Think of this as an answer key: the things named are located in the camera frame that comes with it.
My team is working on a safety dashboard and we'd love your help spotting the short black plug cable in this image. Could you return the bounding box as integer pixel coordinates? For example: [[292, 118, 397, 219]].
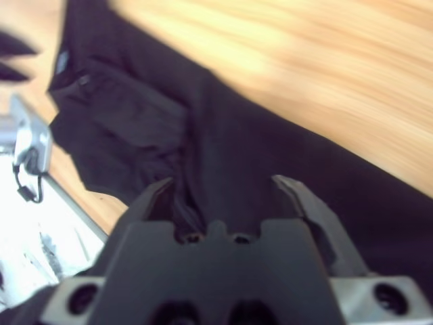
[[12, 148, 45, 204]]

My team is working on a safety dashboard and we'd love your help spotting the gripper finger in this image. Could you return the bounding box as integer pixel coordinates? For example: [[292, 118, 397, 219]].
[[0, 60, 30, 83], [271, 174, 369, 278], [129, 177, 176, 224], [0, 30, 39, 57]]

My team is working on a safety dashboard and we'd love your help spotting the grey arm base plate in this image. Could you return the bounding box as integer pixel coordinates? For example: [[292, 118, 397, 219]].
[[9, 93, 54, 174]]

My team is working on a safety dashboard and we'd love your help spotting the black polo shirt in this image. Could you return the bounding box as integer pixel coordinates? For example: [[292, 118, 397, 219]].
[[47, 0, 433, 282]]

